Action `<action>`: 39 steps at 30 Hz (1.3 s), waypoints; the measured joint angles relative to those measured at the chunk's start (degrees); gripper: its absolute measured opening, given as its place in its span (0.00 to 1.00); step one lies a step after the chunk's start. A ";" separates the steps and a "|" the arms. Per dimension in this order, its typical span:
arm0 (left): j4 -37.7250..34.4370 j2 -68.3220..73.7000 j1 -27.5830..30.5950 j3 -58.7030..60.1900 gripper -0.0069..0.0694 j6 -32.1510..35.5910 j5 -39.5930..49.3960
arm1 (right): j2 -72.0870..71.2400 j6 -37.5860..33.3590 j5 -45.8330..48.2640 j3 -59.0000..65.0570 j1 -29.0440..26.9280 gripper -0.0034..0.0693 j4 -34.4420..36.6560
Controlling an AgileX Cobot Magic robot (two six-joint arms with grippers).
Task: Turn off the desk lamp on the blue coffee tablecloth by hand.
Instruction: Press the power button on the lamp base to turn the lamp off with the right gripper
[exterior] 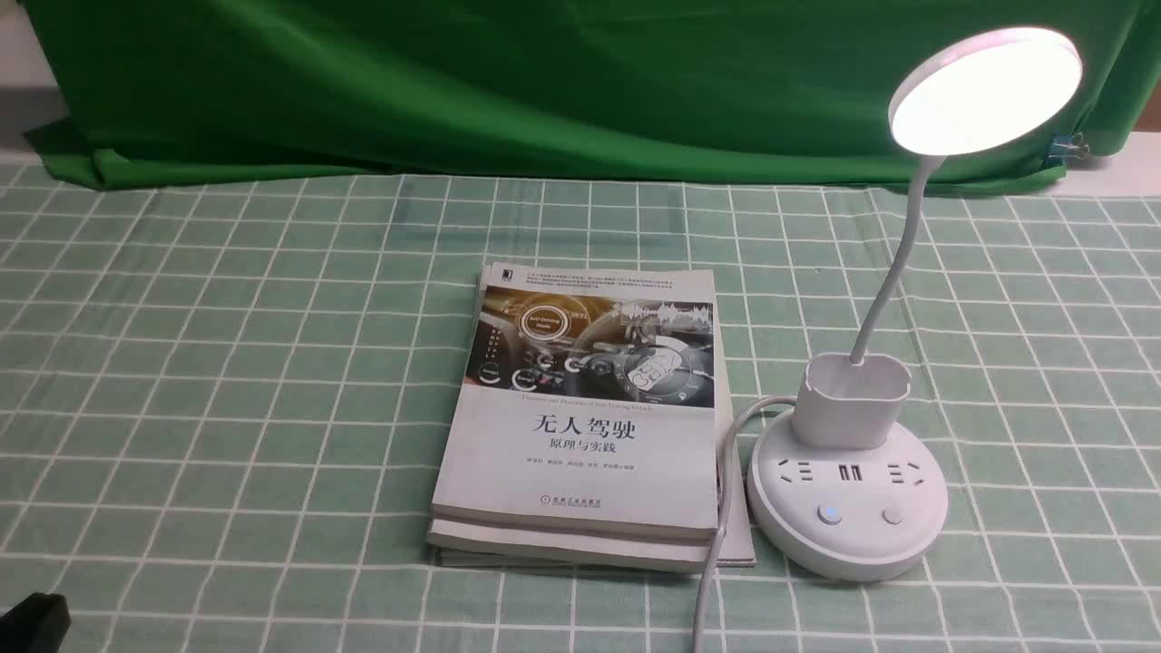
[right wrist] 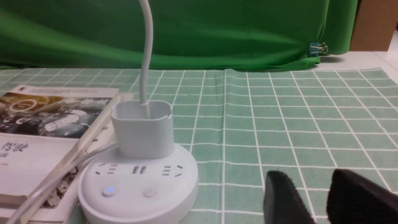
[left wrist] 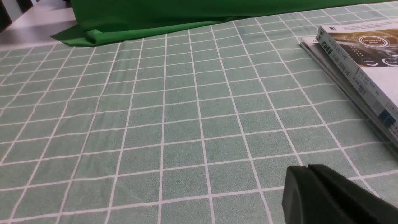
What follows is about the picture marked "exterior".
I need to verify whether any white desk lamp with sockets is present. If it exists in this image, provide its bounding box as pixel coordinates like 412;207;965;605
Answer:
747;26;1083;582

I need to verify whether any top book self-driving cover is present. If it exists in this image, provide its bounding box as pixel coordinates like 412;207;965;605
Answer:
431;263;717;541

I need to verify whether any green checkered tablecloth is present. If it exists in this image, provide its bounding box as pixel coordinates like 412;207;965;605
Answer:
1;164;1160;652

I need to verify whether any green backdrop cloth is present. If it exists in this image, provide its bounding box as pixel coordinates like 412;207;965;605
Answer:
24;1;1158;193

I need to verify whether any blue binder clip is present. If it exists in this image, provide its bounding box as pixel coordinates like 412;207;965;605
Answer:
1044;132;1090;167

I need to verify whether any black object bottom left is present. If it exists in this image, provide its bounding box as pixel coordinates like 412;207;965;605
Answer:
1;593;72;653

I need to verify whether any white lamp power cable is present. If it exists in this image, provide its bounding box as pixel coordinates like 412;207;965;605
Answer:
691;395;799;653

